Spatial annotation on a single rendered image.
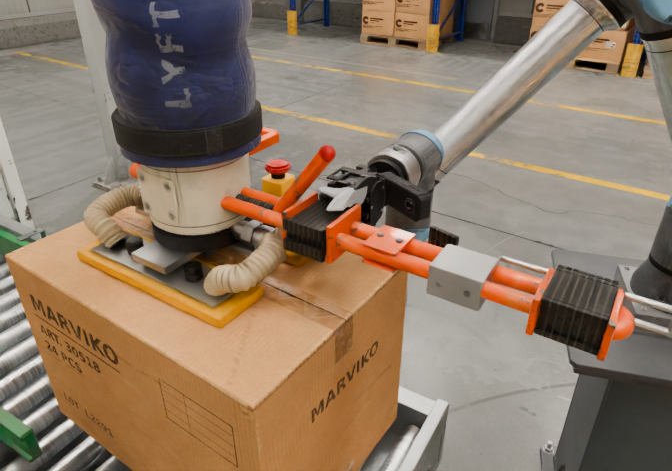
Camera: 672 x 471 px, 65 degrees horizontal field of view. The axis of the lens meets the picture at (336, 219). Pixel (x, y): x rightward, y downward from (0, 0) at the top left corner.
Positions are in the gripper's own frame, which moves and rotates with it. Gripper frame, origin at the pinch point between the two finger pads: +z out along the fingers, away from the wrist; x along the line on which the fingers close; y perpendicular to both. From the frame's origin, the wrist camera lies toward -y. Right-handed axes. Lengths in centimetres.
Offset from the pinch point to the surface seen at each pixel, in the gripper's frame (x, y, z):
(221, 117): 14.7, 17.3, 2.8
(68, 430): -67, 66, 15
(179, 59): 22.8, 20.6, 6.0
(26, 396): -66, 84, 14
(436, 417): -60, -10, -28
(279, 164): -17, 47, -48
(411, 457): -60, -9, -15
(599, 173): -121, -15, -357
